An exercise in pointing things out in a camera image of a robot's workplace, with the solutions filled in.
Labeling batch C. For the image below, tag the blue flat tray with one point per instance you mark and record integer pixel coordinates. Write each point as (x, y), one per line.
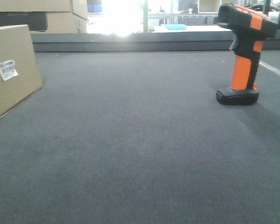
(175, 26)

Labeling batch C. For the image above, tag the black box in background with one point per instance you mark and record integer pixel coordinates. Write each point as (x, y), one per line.
(36, 21)

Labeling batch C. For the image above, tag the top cardboard box background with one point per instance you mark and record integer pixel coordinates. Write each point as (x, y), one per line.
(34, 5)

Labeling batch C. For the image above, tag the orange black barcode scanner gun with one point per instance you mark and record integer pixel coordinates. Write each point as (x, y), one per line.
(250, 29)

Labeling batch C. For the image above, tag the blue storage bins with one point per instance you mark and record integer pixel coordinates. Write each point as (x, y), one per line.
(95, 8)

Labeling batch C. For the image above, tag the white barcode label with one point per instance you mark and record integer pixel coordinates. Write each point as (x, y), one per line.
(7, 70)

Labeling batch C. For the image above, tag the brown cardboard package box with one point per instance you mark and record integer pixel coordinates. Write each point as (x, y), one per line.
(19, 73)

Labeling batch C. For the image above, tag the white zipper strip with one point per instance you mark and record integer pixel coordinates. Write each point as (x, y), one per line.
(270, 68)

